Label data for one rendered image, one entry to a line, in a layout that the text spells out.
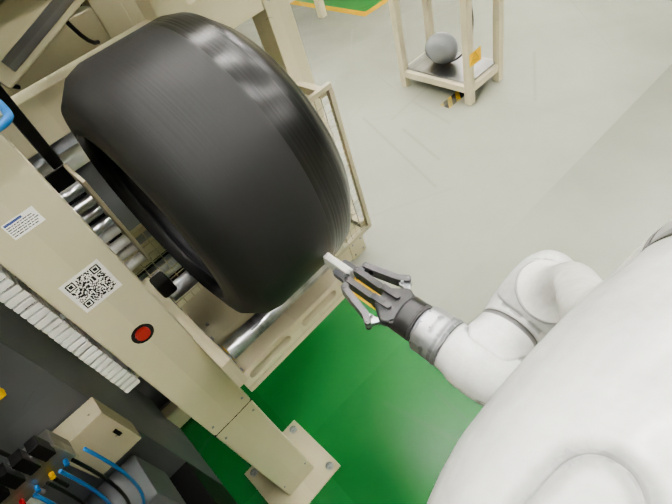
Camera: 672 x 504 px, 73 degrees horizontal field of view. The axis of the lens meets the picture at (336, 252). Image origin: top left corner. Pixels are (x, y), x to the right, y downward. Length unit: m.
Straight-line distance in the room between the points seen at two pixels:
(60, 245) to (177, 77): 0.33
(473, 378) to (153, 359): 0.65
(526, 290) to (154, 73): 0.66
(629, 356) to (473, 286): 1.96
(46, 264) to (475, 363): 0.69
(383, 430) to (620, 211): 1.47
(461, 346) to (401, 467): 1.10
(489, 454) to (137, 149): 0.66
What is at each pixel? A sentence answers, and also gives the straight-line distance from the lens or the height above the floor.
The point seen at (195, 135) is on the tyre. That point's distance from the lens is 0.73.
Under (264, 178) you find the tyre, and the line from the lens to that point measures 0.74.
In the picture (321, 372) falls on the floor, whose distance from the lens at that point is 2.02.
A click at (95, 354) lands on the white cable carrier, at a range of 1.00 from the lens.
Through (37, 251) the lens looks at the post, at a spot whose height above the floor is 1.33.
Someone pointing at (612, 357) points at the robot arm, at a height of 1.57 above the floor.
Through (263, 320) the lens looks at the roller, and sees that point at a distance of 1.07.
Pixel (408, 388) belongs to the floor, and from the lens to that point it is 1.91.
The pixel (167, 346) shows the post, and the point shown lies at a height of 0.99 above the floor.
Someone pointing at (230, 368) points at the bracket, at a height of 0.93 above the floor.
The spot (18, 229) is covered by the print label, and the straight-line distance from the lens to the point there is 0.83.
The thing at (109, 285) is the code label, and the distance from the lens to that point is 0.92.
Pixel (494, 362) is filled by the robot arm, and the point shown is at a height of 1.06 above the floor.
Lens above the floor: 1.73
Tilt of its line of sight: 46 degrees down
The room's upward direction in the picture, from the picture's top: 21 degrees counter-clockwise
